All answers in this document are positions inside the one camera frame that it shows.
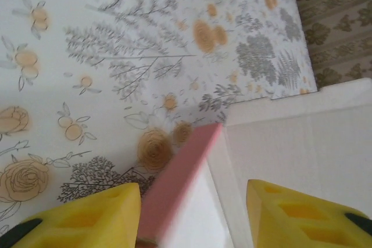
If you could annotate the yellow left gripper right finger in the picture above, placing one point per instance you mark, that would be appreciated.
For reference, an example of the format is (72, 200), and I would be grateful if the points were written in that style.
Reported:
(305, 219)

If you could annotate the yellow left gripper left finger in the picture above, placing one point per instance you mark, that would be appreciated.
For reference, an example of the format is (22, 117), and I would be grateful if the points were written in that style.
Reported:
(67, 224)

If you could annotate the pink paper box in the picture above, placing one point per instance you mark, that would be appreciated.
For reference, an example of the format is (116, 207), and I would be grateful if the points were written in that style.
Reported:
(290, 149)

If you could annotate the floral table cover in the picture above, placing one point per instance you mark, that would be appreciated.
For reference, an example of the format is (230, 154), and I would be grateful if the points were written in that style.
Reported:
(116, 56)

